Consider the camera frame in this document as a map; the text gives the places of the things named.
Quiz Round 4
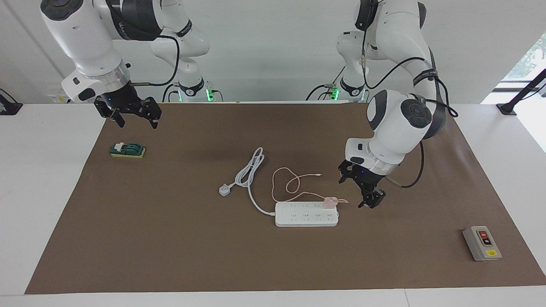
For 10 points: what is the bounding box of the white power strip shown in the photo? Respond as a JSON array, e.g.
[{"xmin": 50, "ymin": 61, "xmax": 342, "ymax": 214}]
[{"xmin": 275, "ymin": 201, "xmax": 340, "ymax": 227}]

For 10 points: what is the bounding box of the black desk clamp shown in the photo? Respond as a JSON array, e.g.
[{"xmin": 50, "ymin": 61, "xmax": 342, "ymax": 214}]
[{"xmin": 0, "ymin": 88, "xmax": 23, "ymax": 116}]

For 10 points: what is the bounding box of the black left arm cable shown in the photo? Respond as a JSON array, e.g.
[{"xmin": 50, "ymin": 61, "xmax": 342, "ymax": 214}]
[{"xmin": 360, "ymin": 0, "xmax": 459, "ymax": 189}]

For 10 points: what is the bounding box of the brown table mat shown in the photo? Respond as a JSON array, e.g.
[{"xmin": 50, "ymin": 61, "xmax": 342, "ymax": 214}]
[{"xmin": 25, "ymin": 102, "xmax": 546, "ymax": 295}]

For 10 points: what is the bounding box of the white power cord with plug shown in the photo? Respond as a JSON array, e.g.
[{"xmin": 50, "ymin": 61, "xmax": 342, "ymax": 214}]
[{"xmin": 219, "ymin": 147, "xmax": 278, "ymax": 216}]

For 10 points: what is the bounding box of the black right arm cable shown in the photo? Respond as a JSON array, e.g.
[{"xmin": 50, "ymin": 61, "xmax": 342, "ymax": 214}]
[{"xmin": 128, "ymin": 34, "xmax": 180, "ymax": 87}]

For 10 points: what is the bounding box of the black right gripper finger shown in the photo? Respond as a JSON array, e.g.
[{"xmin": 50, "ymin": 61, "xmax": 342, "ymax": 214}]
[
  {"xmin": 94, "ymin": 99, "xmax": 125, "ymax": 128},
  {"xmin": 137, "ymin": 97, "xmax": 162, "ymax": 128}
]

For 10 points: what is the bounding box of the white wall socket box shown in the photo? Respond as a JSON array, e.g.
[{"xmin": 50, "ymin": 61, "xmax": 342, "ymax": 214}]
[{"xmin": 46, "ymin": 83, "xmax": 71, "ymax": 104}]

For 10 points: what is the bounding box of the black arm base cable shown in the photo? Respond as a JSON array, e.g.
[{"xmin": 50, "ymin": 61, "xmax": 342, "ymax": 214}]
[
  {"xmin": 162, "ymin": 83, "xmax": 224, "ymax": 103},
  {"xmin": 305, "ymin": 64, "xmax": 347, "ymax": 101}
]

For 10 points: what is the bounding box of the pink charging cable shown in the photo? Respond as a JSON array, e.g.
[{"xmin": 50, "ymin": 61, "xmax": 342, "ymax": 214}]
[{"xmin": 272, "ymin": 167, "xmax": 349, "ymax": 204}]

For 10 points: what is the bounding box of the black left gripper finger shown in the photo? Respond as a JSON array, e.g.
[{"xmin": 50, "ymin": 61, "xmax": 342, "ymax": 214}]
[
  {"xmin": 339, "ymin": 160, "xmax": 354, "ymax": 184},
  {"xmin": 358, "ymin": 188, "xmax": 386, "ymax": 209}
]

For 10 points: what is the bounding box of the grey on-off switch box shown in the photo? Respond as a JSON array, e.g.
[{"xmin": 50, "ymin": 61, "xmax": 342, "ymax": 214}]
[{"xmin": 462, "ymin": 226, "xmax": 502, "ymax": 262}]

